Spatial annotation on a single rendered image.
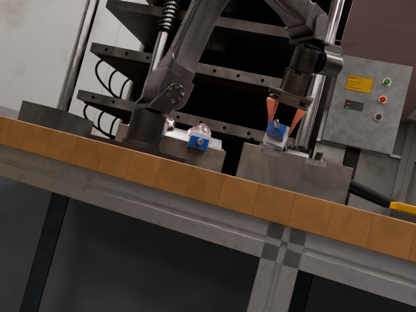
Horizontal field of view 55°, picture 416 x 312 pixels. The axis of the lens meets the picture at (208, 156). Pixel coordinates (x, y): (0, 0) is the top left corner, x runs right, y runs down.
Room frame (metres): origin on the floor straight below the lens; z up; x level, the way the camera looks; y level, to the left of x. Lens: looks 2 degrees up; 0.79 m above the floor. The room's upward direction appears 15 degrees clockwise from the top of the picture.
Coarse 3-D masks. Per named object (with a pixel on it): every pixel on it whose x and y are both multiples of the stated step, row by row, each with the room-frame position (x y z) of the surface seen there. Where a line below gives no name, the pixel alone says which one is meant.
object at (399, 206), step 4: (392, 204) 0.87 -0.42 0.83; (396, 204) 0.84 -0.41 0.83; (400, 204) 0.83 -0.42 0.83; (404, 204) 0.83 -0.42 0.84; (392, 208) 0.86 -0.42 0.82; (396, 208) 0.83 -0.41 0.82; (400, 208) 0.83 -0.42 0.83; (404, 208) 0.83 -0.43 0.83; (408, 208) 0.83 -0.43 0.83; (412, 208) 0.83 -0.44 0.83; (412, 212) 0.83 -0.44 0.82
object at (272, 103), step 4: (272, 96) 0.94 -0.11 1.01; (276, 96) 0.95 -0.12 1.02; (268, 100) 0.93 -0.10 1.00; (272, 100) 0.92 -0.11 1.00; (276, 100) 0.94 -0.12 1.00; (268, 104) 0.93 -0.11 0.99; (272, 104) 0.93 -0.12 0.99; (276, 104) 0.96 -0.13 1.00; (268, 108) 0.94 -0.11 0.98; (272, 108) 0.93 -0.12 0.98; (276, 108) 0.98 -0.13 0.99; (268, 112) 0.95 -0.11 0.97; (272, 112) 0.95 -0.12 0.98; (268, 116) 0.95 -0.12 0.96; (272, 116) 0.97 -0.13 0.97; (268, 120) 0.96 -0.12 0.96; (268, 124) 0.97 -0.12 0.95
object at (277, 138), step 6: (276, 120) 0.87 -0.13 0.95; (270, 126) 0.92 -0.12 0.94; (276, 126) 0.89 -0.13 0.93; (282, 126) 0.92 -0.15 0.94; (270, 132) 0.92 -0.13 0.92; (276, 132) 0.92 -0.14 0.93; (282, 132) 0.91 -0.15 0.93; (264, 138) 0.96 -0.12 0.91; (270, 138) 0.96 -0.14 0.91; (276, 138) 0.95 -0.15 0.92; (282, 138) 0.92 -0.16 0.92; (270, 144) 0.97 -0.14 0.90; (276, 144) 0.95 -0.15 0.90; (282, 144) 0.95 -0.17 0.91
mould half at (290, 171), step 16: (240, 160) 0.97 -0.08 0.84; (256, 160) 0.96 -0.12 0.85; (272, 160) 0.95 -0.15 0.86; (288, 160) 0.94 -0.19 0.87; (304, 160) 0.93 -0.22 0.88; (336, 160) 1.22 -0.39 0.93; (240, 176) 0.96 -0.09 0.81; (256, 176) 0.95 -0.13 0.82; (272, 176) 0.95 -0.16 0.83; (288, 176) 0.94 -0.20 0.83; (304, 176) 0.93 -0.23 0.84; (320, 176) 0.92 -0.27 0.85; (336, 176) 0.91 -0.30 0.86; (304, 192) 0.93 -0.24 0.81; (320, 192) 0.92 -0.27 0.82; (336, 192) 0.91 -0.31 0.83
